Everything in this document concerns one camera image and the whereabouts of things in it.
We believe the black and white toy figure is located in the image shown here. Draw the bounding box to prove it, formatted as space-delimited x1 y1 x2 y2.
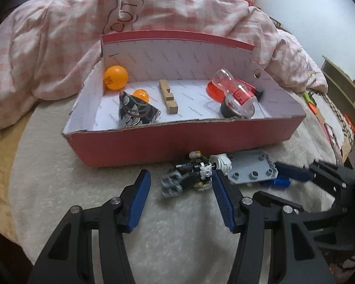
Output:
160 151 232 199

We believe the red tube with black cap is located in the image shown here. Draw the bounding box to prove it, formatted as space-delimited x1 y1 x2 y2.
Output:
235 79 264 98

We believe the orange lid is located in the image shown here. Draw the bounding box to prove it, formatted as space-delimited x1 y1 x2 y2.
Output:
206 80 230 101

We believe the orange and green toy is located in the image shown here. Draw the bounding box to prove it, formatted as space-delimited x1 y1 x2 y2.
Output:
302 92 318 114

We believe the pink checked quilt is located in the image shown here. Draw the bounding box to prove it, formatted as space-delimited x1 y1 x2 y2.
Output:
0 0 329 133

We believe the wooden shelf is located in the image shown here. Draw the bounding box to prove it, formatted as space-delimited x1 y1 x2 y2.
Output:
321 55 355 113

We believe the wooden block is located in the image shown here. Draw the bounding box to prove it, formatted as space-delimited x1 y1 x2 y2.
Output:
159 79 179 115

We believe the pink cardboard box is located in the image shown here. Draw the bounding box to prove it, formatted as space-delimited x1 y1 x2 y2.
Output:
62 30 307 168

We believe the small orange ball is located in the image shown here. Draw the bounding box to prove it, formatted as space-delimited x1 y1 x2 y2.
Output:
132 89 149 104

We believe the clear bottle with red label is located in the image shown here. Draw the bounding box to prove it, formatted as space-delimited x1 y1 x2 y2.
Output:
211 69 256 120

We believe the grey toy brick plate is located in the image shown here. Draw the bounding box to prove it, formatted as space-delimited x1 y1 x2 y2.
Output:
227 151 279 185

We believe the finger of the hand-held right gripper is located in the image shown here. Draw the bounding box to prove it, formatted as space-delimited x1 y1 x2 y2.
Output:
276 160 355 197
252 191 348 231

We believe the patterned bed sheet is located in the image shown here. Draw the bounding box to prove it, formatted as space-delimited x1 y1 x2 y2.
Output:
0 92 355 243

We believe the large orange ball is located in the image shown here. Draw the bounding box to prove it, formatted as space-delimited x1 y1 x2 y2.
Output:
103 65 128 91

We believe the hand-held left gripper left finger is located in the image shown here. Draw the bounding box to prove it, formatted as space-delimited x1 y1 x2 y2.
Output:
32 169 152 284

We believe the black patterned triangular pouch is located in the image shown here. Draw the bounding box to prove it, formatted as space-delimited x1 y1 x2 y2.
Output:
118 91 162 129

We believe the blue toy piece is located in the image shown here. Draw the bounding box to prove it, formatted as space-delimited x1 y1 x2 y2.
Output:
260 177 291 189

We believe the orange toy piece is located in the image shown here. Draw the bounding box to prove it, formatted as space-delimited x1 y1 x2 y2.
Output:
344 114 355 133

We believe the grey tape roll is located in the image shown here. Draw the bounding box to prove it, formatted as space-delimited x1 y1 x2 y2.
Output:
220 98 241 118

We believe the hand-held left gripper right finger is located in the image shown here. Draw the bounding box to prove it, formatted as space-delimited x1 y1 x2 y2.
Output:
211 170 335 284

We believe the white fleece blanket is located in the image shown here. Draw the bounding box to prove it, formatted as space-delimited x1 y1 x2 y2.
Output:
9 92 344 284

